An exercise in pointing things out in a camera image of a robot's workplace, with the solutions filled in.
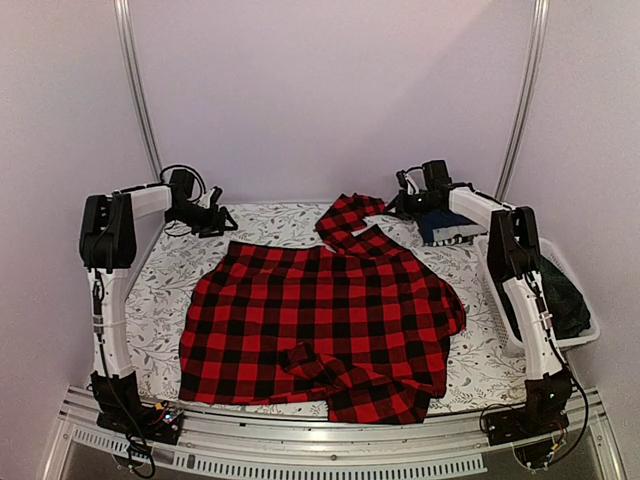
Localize floral patterned table cloth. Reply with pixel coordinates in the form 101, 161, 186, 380
125, 203, 525, 415

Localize dark green plaid garment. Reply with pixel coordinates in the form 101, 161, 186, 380
540, 257, 591, 340

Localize right aluminium frame post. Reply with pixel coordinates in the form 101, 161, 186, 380
495, 0, 550, 200

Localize aluminium front rail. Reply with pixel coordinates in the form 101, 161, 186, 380
38, 379, 632, 479

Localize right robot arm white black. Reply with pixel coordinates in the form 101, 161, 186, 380
386, 160, 572, 436

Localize white plastic laundry basket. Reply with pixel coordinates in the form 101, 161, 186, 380
473, 235, 600, 357

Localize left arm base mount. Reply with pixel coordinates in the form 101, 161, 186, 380
90, 371, 183, 445

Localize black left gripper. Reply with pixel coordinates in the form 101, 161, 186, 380
166, 201, 231, 238

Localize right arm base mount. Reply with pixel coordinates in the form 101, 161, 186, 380
479, 376, 572, 470

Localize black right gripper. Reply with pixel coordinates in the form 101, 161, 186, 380
383, 189, 440, 221

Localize left aluminium frame post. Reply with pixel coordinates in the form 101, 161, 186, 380
113, 0, 162, 181

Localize folded navy blue shirt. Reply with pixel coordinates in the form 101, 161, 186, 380
416, 211, 488, 247

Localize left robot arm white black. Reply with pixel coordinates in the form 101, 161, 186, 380
79, 165, 238, 391

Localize aluminium frame post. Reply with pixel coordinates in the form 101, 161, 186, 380
113, 0, 162, 181
495, 0, 550, 200

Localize red black plaid shirt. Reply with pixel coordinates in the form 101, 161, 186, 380
179, 194, 466, 425

